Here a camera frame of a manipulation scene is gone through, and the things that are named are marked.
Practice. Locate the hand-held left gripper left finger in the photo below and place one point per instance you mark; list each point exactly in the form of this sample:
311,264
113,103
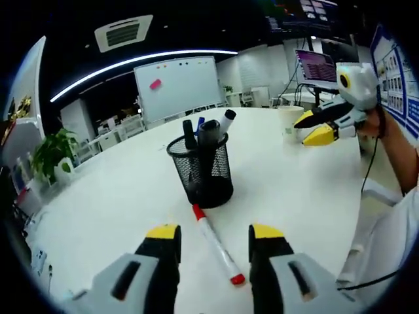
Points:
150,278

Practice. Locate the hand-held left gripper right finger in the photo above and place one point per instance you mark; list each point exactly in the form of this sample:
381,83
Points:
278,278

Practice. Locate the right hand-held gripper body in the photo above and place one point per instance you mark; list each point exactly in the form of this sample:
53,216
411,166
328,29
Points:
360,85

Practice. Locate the white paper cup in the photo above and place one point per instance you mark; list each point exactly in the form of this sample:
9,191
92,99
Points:
289,109
289,114
288,131

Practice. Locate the red cap whiteboard marker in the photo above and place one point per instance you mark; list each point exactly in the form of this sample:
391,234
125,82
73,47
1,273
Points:
216,242

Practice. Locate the black laser pointer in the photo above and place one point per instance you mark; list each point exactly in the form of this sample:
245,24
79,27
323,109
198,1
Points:
209,131

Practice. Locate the black mesh pen holder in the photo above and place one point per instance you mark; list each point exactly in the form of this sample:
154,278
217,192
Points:
209,176

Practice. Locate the blue cap whiteboard marker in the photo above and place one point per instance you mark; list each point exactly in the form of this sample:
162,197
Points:
200,121

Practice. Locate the clip cap black whiteboard marker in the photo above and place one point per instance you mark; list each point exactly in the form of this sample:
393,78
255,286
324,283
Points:
188,131

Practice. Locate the large standing whiteboard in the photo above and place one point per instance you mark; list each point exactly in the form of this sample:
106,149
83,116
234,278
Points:
183,88

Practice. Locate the person's right hand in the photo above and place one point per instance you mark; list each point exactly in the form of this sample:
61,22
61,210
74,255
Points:
371,126

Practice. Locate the black wristband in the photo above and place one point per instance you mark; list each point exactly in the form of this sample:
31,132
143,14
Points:
383,121

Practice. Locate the purple screen monitor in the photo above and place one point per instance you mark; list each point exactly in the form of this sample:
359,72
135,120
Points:
314,67

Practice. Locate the hanging dark display screen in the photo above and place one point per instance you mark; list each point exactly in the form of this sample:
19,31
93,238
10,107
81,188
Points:
307,16

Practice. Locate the small white device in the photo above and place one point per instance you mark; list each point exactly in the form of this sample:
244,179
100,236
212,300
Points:
39,261

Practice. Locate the person in white shirt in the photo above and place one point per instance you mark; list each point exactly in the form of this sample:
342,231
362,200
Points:
386,245

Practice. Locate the ceiling light strip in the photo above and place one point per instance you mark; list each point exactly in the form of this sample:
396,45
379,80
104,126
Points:
196,51

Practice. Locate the green potted plant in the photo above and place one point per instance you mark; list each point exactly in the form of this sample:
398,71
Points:
52,153

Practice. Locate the pink board eraser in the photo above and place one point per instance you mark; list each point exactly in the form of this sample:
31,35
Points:
155,84

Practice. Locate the white cabinet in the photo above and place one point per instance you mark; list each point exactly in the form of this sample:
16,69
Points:
77,119

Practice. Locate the gold decorations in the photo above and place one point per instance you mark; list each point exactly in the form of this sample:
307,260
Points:
21,108

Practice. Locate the ceiling air conditioner vent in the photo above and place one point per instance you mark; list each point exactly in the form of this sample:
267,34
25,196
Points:
124,32

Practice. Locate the white curved display shelf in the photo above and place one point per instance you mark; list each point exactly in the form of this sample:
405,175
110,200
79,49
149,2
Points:
32,72

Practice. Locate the blue framed wall poster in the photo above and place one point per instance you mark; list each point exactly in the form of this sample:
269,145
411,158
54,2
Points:
393,85

